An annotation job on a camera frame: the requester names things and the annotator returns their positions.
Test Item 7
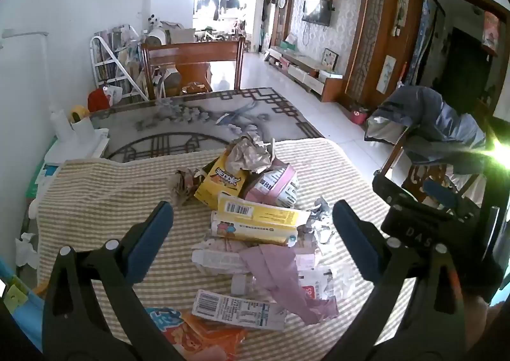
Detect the white metal rack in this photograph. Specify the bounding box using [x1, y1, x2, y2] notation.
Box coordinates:
[91, 28, 148, 101]

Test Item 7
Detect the small crumpled brown paper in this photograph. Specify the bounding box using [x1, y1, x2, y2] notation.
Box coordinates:
[171, 168, 208, 206]

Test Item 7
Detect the blue silver wrapper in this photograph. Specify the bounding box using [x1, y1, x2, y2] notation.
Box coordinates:
[297, 198, 337, 254]

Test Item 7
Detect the yellow box black print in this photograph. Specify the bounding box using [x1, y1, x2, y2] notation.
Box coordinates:
[194, 148, 250, 208]

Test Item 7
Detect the geometric framed picture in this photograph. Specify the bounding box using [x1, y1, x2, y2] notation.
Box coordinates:
[321, 48, 339, 71]

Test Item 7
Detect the pink white carton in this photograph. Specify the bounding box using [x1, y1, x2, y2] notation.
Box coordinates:
[243, 158, 299, 208]

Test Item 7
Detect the white pink snack packet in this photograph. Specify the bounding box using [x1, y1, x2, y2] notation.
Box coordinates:
[295, 265, 339, 302]

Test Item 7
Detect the crumpled white tissue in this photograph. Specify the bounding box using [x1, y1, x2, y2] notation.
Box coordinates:
[15, 233, 40, 268]

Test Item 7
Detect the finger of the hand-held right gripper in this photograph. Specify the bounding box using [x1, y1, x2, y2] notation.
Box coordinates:
[372, 175, 483, 222]

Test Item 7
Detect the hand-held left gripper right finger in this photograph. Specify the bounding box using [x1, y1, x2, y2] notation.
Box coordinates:
[311, 199, 492, 361]

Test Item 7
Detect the wooden television cabinet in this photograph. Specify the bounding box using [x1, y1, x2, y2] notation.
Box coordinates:
[265, 46, 344, 103]

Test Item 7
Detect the long yellow white box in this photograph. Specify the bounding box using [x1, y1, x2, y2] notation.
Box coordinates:
[210, 191, 309, 246]

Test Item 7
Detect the wall television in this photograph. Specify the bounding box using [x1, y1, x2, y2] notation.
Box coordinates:
[302, 0, 332, 26]

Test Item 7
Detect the plain wooden chair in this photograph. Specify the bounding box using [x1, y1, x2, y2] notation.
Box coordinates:
[140, 36, 245, 101]

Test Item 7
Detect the large crumpled brown paper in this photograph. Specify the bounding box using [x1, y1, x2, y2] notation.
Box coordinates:
[227, 132, 275, 174]

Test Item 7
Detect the yellow tape roll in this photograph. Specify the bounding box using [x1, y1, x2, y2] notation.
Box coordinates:
[69, 105, 90, 123]

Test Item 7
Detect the red container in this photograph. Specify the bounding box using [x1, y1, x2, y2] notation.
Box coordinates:
[88, 86, 114, 112]

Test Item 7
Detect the blue grey jacket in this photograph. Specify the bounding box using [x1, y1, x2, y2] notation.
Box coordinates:
[364, 85, 489, 186]

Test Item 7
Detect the orange snack wrapper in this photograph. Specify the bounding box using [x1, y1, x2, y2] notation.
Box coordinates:
[143, 307, 248, 359]

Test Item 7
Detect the flattened white carton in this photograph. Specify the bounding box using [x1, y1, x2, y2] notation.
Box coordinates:
[191, 239, 256, 276]

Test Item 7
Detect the carved wooden chair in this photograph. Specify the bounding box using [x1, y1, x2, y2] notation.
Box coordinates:
[378, 134, 487, 210]

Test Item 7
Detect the beige striped mat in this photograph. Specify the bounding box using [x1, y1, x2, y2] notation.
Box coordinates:
[36, 138, 419, 361]

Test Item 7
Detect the white barcode box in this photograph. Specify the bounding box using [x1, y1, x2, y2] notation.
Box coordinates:
[192, 290, 288, 332]

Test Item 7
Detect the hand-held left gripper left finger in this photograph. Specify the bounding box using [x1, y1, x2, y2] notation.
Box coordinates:
[42, 201, 188, 361]

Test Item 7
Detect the pink plastic wrapper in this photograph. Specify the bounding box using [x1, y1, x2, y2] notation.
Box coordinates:
[239, 243, 339, 324]

